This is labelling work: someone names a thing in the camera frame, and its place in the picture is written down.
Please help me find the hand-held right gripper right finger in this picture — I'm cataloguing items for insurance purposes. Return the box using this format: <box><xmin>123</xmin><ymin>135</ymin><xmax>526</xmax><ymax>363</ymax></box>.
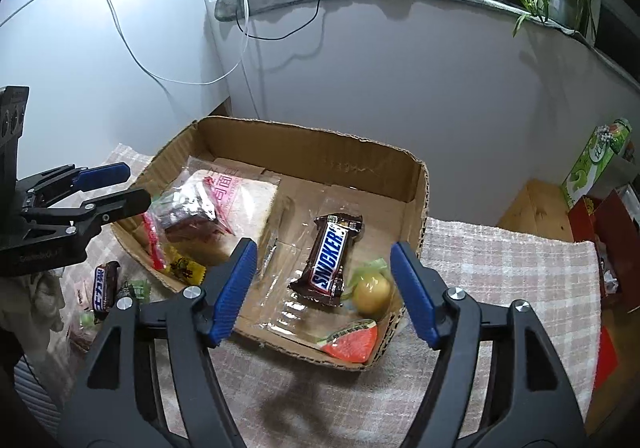
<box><xmin>390</xmin><ymin>242</ymin><xmax>588</xmax><ymax>448</ymax></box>

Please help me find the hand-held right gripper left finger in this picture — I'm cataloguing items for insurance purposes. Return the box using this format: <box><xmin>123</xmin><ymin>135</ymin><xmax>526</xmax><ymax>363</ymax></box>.
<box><xmin>57</xmin><ymin>238</ymin><xmax>258</xmax><ymax>448</ymax></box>

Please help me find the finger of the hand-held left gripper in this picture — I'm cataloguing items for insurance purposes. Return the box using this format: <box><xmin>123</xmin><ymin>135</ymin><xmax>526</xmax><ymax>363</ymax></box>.
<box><xmin>22</xmin><ymin>188</ymin><xmax>152</xmax><ymax>236</ymax></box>
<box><xmin>17</xmin><ymin>163</ymin><xmax>132</xmax><ymax>203</ymax></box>

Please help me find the round yellow snack green wrapper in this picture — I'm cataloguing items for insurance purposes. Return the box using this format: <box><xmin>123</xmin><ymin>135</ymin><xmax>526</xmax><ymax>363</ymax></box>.
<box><xmin>347</xmin><ymin>258</ymin><xmax>393</xmax><ymax>321</ymax></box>

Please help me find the yellow candy packet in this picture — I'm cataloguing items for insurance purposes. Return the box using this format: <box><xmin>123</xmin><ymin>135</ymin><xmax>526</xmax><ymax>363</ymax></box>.
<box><xmin>162</xmin><ymin>248</ymin><xmax>207</xmax><ymax>286</ymax></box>

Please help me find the dark snack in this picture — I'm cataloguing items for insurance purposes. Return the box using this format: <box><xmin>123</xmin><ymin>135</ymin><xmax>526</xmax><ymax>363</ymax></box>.
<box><xmin>142</xmin><ymin>173</ymin><xmax>236</xmax><ymax>273</ymax></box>

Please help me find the watermelon slice candy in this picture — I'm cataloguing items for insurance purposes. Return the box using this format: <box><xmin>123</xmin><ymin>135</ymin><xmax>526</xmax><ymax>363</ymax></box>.
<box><xmin>315</xmin><ymin>319</ymin><xmax>379</xmax><ymax>363</ymax></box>

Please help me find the sandwich bread packet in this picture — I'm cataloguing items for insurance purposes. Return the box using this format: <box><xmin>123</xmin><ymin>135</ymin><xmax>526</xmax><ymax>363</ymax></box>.
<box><xmin>177</xmin><ymin>168</ymin><xmax>281</xmax><ymax>249</ymax></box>

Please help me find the cream cloth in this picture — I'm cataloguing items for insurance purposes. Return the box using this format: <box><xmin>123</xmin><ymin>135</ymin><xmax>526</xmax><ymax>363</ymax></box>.
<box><xmin>0</xmin><ymin>273</ymin><xmax>66</xmax><ymax>359</ymax></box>

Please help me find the small brown chocolate bar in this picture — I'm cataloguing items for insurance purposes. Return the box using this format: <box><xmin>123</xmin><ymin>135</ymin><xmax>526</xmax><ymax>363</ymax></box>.
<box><xmin>92</xmin><ymin>260</ymin><xmax>122</xmax><ymax>321</ymax></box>

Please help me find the plaid tablecloth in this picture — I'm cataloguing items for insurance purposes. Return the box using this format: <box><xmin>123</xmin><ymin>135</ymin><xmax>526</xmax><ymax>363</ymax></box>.
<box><xmin>10</xmin><ymin>143</ymin><xmax>608</xmax><ymax>448</ymax></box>

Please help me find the green candy packet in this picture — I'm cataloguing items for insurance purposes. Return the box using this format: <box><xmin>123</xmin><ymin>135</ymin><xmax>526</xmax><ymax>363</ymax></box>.
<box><xmin>117</xmin><ymin>278</ymin><xmax>152</xmax><ymax>303</ymax></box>

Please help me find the white wardrobe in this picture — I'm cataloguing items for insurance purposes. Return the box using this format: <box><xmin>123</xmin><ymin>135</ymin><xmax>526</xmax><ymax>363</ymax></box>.
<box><xmin>0</xmin><ymin>0</ymin><xmax>231</xmax><ymax>169</ymax></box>

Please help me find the red cardboard box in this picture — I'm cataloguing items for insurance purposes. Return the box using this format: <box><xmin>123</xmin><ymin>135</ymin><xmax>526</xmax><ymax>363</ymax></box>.
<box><xmin>567</xmin><ymin>195</ymin><xmax>601</xmax><ymax>241</ymax></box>
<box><xmin>592</xmin><ymin>190</ymin><xmax>640</xmax><ymax>309</ymax></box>

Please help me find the red paper envelope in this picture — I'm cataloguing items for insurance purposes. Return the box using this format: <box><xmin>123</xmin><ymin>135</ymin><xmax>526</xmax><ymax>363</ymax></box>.
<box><xmin>595</xmin><ymin>328</ymin><xmax>619</xmax><ymax>394</ymax></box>

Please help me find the green carton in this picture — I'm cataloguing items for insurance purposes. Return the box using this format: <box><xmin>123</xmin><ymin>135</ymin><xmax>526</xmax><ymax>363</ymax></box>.
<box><xmin>560</xmin><ymin>118</ymin><xmax>633</xmax><ymax>209</ymax></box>

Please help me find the grey cardboard box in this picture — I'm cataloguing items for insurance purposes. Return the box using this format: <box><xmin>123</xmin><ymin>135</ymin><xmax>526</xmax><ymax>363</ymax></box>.
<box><xmin>597</xmin><ymin>155</ymin><xmax>640</xmax><ymax>199</ymax></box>

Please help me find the white cable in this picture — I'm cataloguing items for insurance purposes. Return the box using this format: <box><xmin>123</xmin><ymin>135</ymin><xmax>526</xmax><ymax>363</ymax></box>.
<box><xmin>95</xmin><ymin>0</ymin><xmax>251</xmax><ymax>86</ymax></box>

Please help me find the black cable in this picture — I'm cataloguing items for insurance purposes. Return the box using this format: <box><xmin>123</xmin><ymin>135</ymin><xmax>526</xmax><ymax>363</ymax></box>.
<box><xmin>230</xmin><ymin>0</ymin><xmax>381</xmax><ymax>41</ymax></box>

